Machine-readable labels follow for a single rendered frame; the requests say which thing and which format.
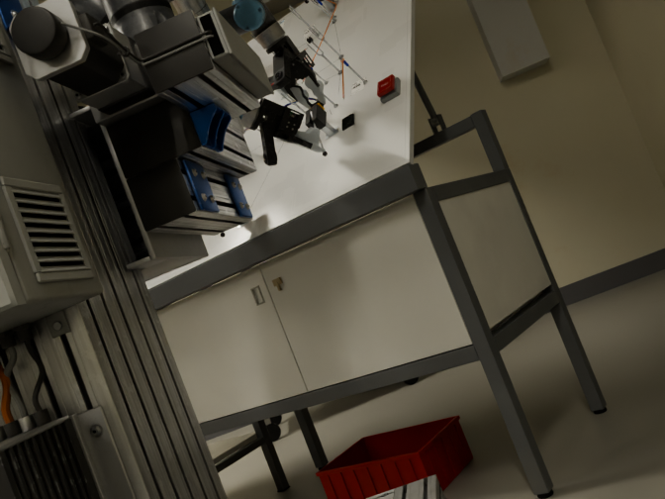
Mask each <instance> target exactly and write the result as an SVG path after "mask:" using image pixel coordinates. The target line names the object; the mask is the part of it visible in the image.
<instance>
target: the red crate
mask: <svg viewBox="0 0 665 499"><path fill-rule="evenodd" d="M459 419H460V417H459V415H458V416H453V417H449V418H445V419H440V420H436V421H432V422H427V423H423V424H419V425H414V426H410V427H407V428H402V429H398V430H394V431H389V432H385V433H381V434H376V435H372V436H368V437H363V438H361V439H360V440H359V441H357V442H356V443H355V444H353V445H352V446H351V447H349V448H348V449H347V450H345V451H344V452H343V453H341V454H340V455H339V456H337V457H336V458H335V459H334V460H332V461H331V462H330V463H328V464H327V465H326V466H324V467H323V468H322V469H321V470H319V471H318V472H317V473H316V475H317V477H318V476H319V477H320V479H321V481H322V484H323V487H324V489H325V492H326V494H327V497H328V499H366V498H369V497H372V496H375V495H377V494H380V493H383V492H386V491H389V490H392V489H394V488H395V489H396V488H397V487H400V486H403V485H406V484H409V483H411V482H414V481H417V480H420V479H423V478H426V477H429V476H431V475H434V474H436V476H437V479H438V481H439V484H440V486H441V489H442V491H443V490H444V489H445V488H446V487H447V486H448V485H449V484H450V483H451V481H452V480H453V479H454V478H455V477H456V476H457V475H458V474H459V473H460V472H461V471H462V469H463V468H464V467H465V466H466V465H467V464H468V463H469V462H470V461H471V460H472V458H473V455H472V452H471V450H470V447H469V445H468V443H467V441H466V438H465V436H464V433H463V431H462V428H461V426H460V423H459V421H458V420H459Z"/></svg>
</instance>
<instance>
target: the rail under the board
mask: <svg viewBox="0 0 665 499"><path fill-rule="evenodd" d="M427 187H428V186H427V183H426V181H425V178H424V176H423V173H422V171H421V168H420V166H419V164H418V163H414V165H412V164H408V165H405V166H403V167H401V168H399V169H397V170H395V171H393V172H391V173H389V174H387V175H385V176H383V177H381V178H379V179H377V180H375V181H373V182H371V183H368V184H366V185H364V186H362V187H360V188H358V189H356V190H354V191H352V192H350V193H348V194H346V195H344V196H342V197H340V198H338V199H336V200H333V201H331V202H330V203H328V204H326V205H324V206H322V207H320V208H318V209H316V210H314V211H312V212H310V213H308V214H306V215H304V216H302V217H300V218H297V219H295V220H293V221H291V222H289V223H287V224H285V225H283V226H281V227H279V228H277V229H275V230H273V231H271V232H269V233H267V234H265V235H263V236H260V237H258V238H256V239H254V240H252V241H250V242H248V243H246V244H244V245H242V246H240V247H238V248H236V249H233V250H231V251H229V252H226V253H224V254H222V255H220V256H218V257H216V258H214V259H212V260H210V261H208V262H206V263H204V264H202V265H200V266H198V267H196V268H194V269H192V270H189V271H187V272H185V273H183V274H181V275H179V276H177V277H175V278H173V279H171V280H169V281H167V282H165V283H163V284H161V285H159V286H157V287H155V288H152V289H150V290H148V292H149V295H150V297H151V300H152V303H153V305H154V308H155V310H156V311H157V310H159V309H161V308H163V307H165V306H168V305H170V304H172V303H174V302H176V301H179V300H181V299H183V298H185V297H187V296H190V295H192V294H194V293H196V292H198V291H201V290H203V289H205V288H207V287H209V286H212V285H214V284H216V283H218V282H220V281H223V280H225V279H227V278H229V277H231V276H234V275H236V274H238V273H240V272H242V271H245V270H247V269H249V268H251V267H253V266H256V265H258V264H260V263H262V262H264V261H267V260H269V259H271V258H272V257H274V256H277V255H279V254H281V253H283V252H285V251H287V250H291V249H293V248H295V247H297V246H300V245H302V244H304V243H306V242H308V241H311V240H313V239H315V238H317V237H319V236H322V235H324V234H326V233H328V232H330V231H333V230H335V229H337V228H339V227H341V226H344V225H346V224H348V223H350V222H352V221H355V220H357V219H359V218H361V217H363V216H366V215H368V214H370V213H372V212H374V211H377V210H379V209H381V208H383V207H385V206H388V205H390V204H392V203H394V202H396V201H399V200H401V199H403V198H405V197H407V196H410V195H412V194H414V193H415V192H418V191H420V190H422V189H424V188H427Z"/></svg>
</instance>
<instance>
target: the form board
mask: <svg viewBox="0 0 665 499"><path fill-rule="evenodd" d="M415 6H416V0H338V3H337V5H336V8H335V11H334V13H333V12H332V13H333V15H334V16H336V22H335V23H334V24H333V20H331V18H330V17H329V16H328V15H327V14H326V13H325V12H324V11H323V10H322V9H321V8H320V7H319V6H317V5H316V4H314V3H313V2H312V1H311V0H309V3H308V4H306V3H305V2H304V3H302V4H301V5H300V6H298V7H297V8H295V10H296V11H297V12H298V13H299V14H300V15H301V17H302V18H303V19H304V20H305V21H306V22H307V23H308V24H309V25H310V26H312V25H314V24H315V23H316V24H315V28H316V29H317V30H318V31H320V32H321V33H322V34H323V35H325V40H326V41H327V42H328V43H329V44H330V45H331V46H332V47H333V48H334V49H335V50H336V51H337V52H338V53H339V54H343V58H344V60H345V61H346V62H347V63H348V64H349V66H350V67H352V68H353V69H354V70H355V71H356V72H357V73H358V74H359V75H360V76H361V77H362V78H363V77H365V80H367V81H368V82H367V83H366V84H365V85H364V89H363V90H361V91H359V92H357V93H355V94H353V95H352V96H350V94H351V87H352V83H354V82H356V81H358V80H360V78H359V77H358V76H357V75H356V74H355V73H354V72H353V71H352V70H351V69H350V68H349V67H348V66H346V65H345V64H343V82H344V100H343V98H342V74H341V75H338V71H337V70H336V69H335V68H334V67H333V66H332V65H331V64H330V63H328V62H327V61H326V60H325V59H324V58H323V57H322V56H321V55H317V54H316V53H315V52H314V51H313V50H312V49H311V48H310V47H309V46H308V45H310V46H311V47H312V48H313V49H314V50H315V51H317V50H318V48H317V47H316V46H315V45H313V44H312V43H310V44H309V43H308V42H307V38H305V39H304V40H303V38H304V32H305V30H307V29H308V28H309V27H308V26H307V25H306V24H305V23H304V22H303V21H302V20H300V19H299V18H300V16H299V15H298V14H297V13H296V12H295V11H294V10H293V12H294V13H295V14H296V15H297V16H298V17H299V18H298V17H297V16H295V15H294V14H293V13H292V12H290V13H289V14H287V15H286V16H284V17H283V18H282V19H280V20H279V21H277V22H278V23H280V22H281V21H282V20H284V19H285V23H284V28H282V29H283V30H284V31H285V36H287V35H288V37H289V38H290V39H291V41H292V42H293V44H294V45H295V46H296V48H298V51H299V52H301V51H303V50H304V49H306V52H307V54H308V55H309V56H310V58H311V59H312V60H313V58H314V56H315V54H316V56H315V58H314V64H315V66H314V67H313V70H314V71H315V72H316V73H317V74H318V75H319V76H320V77H321V78H323V79H324V80H326V81H328V82H329V83H328V84H327V85H325V83H324V82H323V81H322V80H321V79H320V78H319V77H318V76H317V75H316V77H317V80H321V82H322V83H323V84H324V90H323V92H324V94H325V95H326V96H327V97H328V98H330V99H331V100H332V101H333V102H334V103H335V104H338V106H337V107H336V108H335V107H334V106H333V104H332V103H331V102H330V101H329V100H328V99H327V98H326V97H325V98H326V105H324V108H325V111H326V112H327V122H328V123H329V124H330V125H332V126H333V127H334V128H335V127H337V126H338V133H336V134H334V135H333V136H331V137H330V138H328V139H326V133H325V132H323V131H322V130H320V138H321V141H322V144H323V147H324V149H325V150H326V152H327V153H328V155H327V156H323V153H322V152H315V151H312V150H308V149H305V148H302V147H300V146H297V145H295V144H291V143H287V142H284V141H281V140H279V139H276V138H274V137H273V138H274V144H275V151H276V153H277V164H276V165H271V166H268V165H267V164H265V162H264V160H263V148H262V142H261V135H260V131H258V130H255V131H254V130H247V131H245V133H244V134H243V136H244V139H245V141H246V144H247V146H248V149H249V151H250V154H251V156H252V159H253V162H254V164H255V167H256V169H257V171H255V172H253V173H251V174H248V175H246V176H244V177H241V178H239V179H238V180H239V183H240V185H241V187H242V191H243V193H244V196H245V198H246V201H247V203H248V205H249V207H250V211H251V214H252V216H253V217H252V219H253V220H251V221H249V222H248V224H246V225H244V226H242V227H240V228H238V227H234V228H232V229H229V230H227V231H225V234H226V235H225V236H224V237H223V238H222V237H221V235H218V236H207V235H201V236H202V239H203V241H204V244H205V247H206V249H207V252H208V254H209V255H208V256H207V257H204V258H202V259H199V260H197V261H194V262H192V263H190V264H187V265H185V266H182V267H180V268H177V269H175V270H173V271H170V272H168V273H165V274H163V275H160V276H158V277H156V278H154V279H152V280H149V281H147V282H146V283H145V284H146V287H147V289H148V290H150V289H152V288H155V287H157V286H159V285H161V284H163V283H165V282H167V281H169V280H171V279H173V278H175V277H177V276H179V275H181V274H183V273H185V272H187V271H189V270H192V269H194V268H196V267H198V266H200V265H202V264H204V263H206V262H208V261H210V260H212V259H214V258H216V257H218V256H220V255H222V254H224V253H226V252H229V251H231V250H234V249H236V248H238V247H240V246H242V245H244V244H246V243H248V242H250V241H252V240H254V239H256V238H258V237H260V236H263V235H265V234H267V233H269V232H271V231H273V230H275V229H277V228H279V227H281V226H283V225H285V224H287V223H289V222H291V221H293V220H295V219H297V218H300V217H302V216H304V215H306V214H308V213H310V212H312V211H314V210H316V209H318V208H320V207H322V206H324V205H326V204H328V203H330V202H331V201H333V200H336V199H338V198H340V197H342V196H344V195H346V194H348V193H350V192H352V191H354V190H356V189H358V188H360V187H362V186H364V185H366V184H368V183H371V182H373V181H375V180H377V179H379V178H381V177H383V176H385V175H387V174H389V173H391V172H393V171H395V170H397V169H399V168H401V167H403V166H405V165H408V164H412V165H414V110H415ZM330 20H331V22H330ZM329 23H330V24H329ZM328 25H329V27H328V29H327V26H328ZM316 29H315V31H316V32H317V33H318V31H317V30H316ZM326 30H327V31H326ZM325 32H326V34H325ZM309 37H311V38H312V39H313V43H314V44H316V45H317V46H319V45H320V44H321V46H320V49H321V50H322V51H323V52H324V56H325V57H326V58H327V59H328V60H329V61H330V62H331V63H333V64H334V65H335V66H336V67H337V68H338V69H339V70H342V63H341V62H340V61H342V60H341V59H339V56H338V55H337V54H336V53H335V52H334V51H333V50H332V49H331V48H330V47H329V46H328V45H327V44H326V43H325V42H324V41H321V40H319V39H318V38H317V37H316V36H315V35H314V34H311V35H309ZM309 37H308V38H309ZM321 42H322V43H321ZM247 44H248V45H249V46H250V47H251V48H252V49H253V50H254V52H255V53H256V54H257V55H258V56H259V57H260V59H261V62H262V64H263V67H264V69H265V72H266V74H267V77H271V76H273V57H274V54H273V53H270V54H268V53H267V52H266V49H265V50H264V49H263V47H262V46H261V44H259V43H258V42H257V40H256V39H252V40H251V41H250V42H248V43H247ZM307 44H308V45H307ZM318 54H322V52H321V51H320V50H318ZM391 74H393V75H394V76H395V78H396V77H398V78H399V79H400V80H401V94H400V95H399V96H397V97H395V98H394V99H392V100H390V101H388V102H386V103H385V104H383V103H382V102H381V101H380V97H378V96H377V85H378V82H379V81H381V80H383V79H384V78H386V77H388V76H389V75H391ZM350 114H354V125H352V126H350V127H349V128H347V129H346V130H344V131H343V130H342V119H343V118H345V117H347V116H348V115H350Z"/></svg>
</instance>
